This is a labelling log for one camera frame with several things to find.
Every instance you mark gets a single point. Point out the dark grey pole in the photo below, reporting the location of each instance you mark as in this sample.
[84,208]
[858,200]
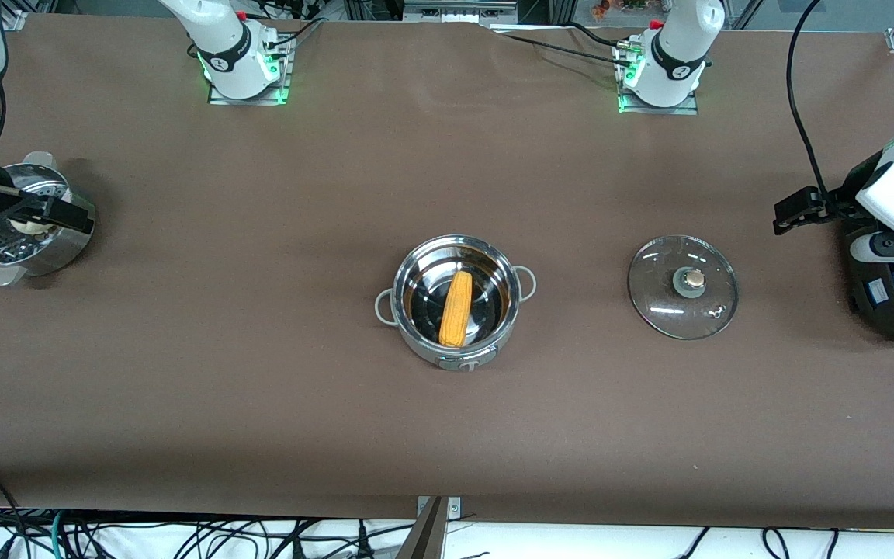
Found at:
[424,539]

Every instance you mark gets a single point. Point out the brown table cover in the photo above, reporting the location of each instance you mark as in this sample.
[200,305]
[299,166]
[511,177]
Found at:
[447,435]

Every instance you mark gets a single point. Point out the black rice cooker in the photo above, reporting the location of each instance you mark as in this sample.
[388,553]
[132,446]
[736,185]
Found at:
[889,304]

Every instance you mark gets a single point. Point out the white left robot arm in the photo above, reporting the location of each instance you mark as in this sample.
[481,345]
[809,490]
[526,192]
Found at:
[672,54]

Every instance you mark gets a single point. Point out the white garlic bulb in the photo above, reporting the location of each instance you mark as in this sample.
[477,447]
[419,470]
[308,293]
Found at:
[28,227]

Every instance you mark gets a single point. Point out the silver table edge bracket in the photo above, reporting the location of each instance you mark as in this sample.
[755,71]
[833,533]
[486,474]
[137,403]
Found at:
[453,506]

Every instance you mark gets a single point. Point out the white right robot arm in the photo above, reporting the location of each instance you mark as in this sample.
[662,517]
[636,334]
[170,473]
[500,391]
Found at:
[230,54]

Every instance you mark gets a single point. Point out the glass lid with knob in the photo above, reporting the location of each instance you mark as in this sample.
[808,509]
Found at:
[664,303]

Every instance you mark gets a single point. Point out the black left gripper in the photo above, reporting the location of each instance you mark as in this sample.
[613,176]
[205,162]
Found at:
[850,190]

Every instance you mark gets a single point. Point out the metal frame rail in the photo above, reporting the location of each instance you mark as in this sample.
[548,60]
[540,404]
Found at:
[459,12]

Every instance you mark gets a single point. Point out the yellow corn cob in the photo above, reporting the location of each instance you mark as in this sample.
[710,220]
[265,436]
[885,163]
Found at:
[456,310]

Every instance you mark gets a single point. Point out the steel steamer pot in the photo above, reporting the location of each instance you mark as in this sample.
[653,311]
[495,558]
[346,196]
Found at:
[67,247]

